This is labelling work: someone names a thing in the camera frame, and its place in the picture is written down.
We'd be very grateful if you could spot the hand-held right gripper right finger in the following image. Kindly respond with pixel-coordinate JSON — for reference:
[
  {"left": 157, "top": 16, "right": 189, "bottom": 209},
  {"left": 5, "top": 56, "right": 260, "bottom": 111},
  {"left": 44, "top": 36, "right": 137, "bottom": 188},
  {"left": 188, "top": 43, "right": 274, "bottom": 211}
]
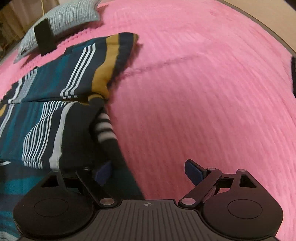
[{"left": 180, "top": 159, "right": 258, "bottom": 207}]

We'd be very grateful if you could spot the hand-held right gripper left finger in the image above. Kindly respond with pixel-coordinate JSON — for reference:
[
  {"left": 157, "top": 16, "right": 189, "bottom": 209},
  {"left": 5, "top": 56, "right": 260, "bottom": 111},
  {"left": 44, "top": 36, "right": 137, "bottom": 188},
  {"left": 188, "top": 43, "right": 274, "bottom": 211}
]
[{"left": 40, "top": 161, "right": 115, "bottom": 207}]

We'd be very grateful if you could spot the striped knit shirt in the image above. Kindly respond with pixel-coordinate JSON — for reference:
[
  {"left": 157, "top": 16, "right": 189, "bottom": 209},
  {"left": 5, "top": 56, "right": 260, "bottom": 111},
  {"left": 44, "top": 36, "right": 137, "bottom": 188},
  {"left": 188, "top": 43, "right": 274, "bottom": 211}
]
[{"left": 0, "top": 32, "right": 147, "bottom": 241}]

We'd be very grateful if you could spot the stack of dark folded clothes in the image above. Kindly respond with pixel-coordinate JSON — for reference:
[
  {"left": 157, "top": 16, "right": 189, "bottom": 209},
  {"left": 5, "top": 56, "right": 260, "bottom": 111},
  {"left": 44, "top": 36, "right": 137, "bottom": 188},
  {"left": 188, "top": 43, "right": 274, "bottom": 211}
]
[{"left": 290, "top": 56, "right": 296, "bottom": 98}]

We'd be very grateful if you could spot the pink ribbed blanket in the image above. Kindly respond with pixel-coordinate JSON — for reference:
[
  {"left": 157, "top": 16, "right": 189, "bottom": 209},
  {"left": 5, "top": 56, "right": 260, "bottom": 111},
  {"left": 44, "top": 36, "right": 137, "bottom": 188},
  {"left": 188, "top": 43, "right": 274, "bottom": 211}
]
[{"left": 0, "top": 0, "right": 296, "bottom": 241}]

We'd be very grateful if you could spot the black flat object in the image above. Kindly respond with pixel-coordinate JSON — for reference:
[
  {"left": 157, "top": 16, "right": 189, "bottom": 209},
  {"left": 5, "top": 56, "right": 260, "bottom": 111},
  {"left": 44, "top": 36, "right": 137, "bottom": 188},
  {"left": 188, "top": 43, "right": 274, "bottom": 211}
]
[{"left": 33, "top": 17, "right": 58, "bottom": 57}]

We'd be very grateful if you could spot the grey checked pillow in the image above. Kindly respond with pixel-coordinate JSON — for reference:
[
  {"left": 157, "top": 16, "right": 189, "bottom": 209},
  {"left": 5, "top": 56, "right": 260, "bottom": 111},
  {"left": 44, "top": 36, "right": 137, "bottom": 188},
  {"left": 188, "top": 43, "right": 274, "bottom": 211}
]
[{"left": 13, "top": 0, "right": 102, "bottom": 65}]

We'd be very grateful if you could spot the pink curtain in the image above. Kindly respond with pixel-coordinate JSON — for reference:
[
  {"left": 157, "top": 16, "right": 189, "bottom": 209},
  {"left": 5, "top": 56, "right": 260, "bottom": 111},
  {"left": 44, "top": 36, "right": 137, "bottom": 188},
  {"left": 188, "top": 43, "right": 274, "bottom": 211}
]
[{"left": 0, "top": 3, "right": 35, "bottom": 55}]

